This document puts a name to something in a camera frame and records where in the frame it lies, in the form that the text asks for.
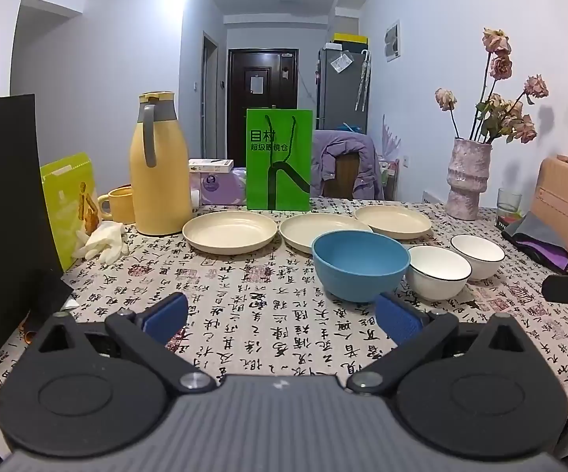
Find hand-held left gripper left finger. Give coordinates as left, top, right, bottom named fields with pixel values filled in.
left=30, top=291, right=218, bottom=396

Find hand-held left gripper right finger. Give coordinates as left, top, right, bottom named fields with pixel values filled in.
left=345, top=291, right=537, bottom=397

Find white bowl with black rim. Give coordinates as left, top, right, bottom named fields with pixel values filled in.
left=450, top=234, right=506, bottom=281
left=407, top=245, right=472, bottom=301

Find blue bowl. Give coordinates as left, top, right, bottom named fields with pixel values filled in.
left=312, top=230, right=411, bottom=303

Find cream plate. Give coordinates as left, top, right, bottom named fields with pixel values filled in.
left=182, top=210, right=278, bottom=255
left=279, top=213, right=374, bottom=255
left=354, top=205, right=432, bottom=239

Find grey purple cloth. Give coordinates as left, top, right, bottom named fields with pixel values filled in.
left=501, top=211, right=568, bottom=273

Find white rubber gloves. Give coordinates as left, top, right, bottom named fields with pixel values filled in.
left=72, top=221, right=128, bottom=262

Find calligraphy print tablecloth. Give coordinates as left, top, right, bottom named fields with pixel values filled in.
left=0, top=197, right=568, bottom=416

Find orange black pouch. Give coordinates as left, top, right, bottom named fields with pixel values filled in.
left=20, top=271, right=74, bottom=347

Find drinking glass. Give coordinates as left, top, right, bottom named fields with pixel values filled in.
left=497, top=188, right=523, bottom=217

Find yellow mug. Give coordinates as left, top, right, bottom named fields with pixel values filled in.
left=98, top=186, right=137, bottom=224

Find yellow thermos jug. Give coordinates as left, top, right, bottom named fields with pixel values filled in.
left=130, top=91, right=193, bottom=236

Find purple tissue pack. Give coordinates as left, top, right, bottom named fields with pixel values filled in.
left=190, top=167, right=248, bottom=207

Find small storage rack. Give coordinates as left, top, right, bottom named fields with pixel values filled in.
left=377, top=160, right=403, bottom=197

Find wooden chair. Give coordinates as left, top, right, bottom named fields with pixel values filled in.
left=323, top=152, right=359, bottom=200

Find pink ribbed vase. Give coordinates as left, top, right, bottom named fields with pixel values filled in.
left=446, top=138, right=492, bottom=221

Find purple jacket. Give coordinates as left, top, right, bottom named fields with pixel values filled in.
left=312, top=129, right=385, bottom=201

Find yellow-green snack box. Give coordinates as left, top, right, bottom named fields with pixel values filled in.
left=40, top=152, right=100, bottom=271

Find white flat box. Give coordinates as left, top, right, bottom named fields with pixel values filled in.
left=189, top=159, right=234, bottom=174

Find green paper bag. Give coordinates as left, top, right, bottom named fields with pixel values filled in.
left=246, top=108, right=313, bottom=211

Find dried pink roses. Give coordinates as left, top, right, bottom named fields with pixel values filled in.
left=435, top=28, right=549, bottom=144

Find black paper bag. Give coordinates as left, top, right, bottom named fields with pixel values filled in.
left=0, top=24, right=73, bottom=365

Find dark entrance door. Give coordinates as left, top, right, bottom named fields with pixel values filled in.
left=228, top=48, right=298, bottom=151

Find grey interior door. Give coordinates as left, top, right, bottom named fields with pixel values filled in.
left=201, top=32, right=219, bottom=158

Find grey refrigerator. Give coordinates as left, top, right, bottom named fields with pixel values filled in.
left=316, top=46, right=369, bottom=133

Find folded umbrella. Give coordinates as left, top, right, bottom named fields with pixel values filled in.
left=355, top=50, right=372, bottom=111

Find wall picture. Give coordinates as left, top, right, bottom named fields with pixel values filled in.
left=385, top=20, right=401, bottom=62

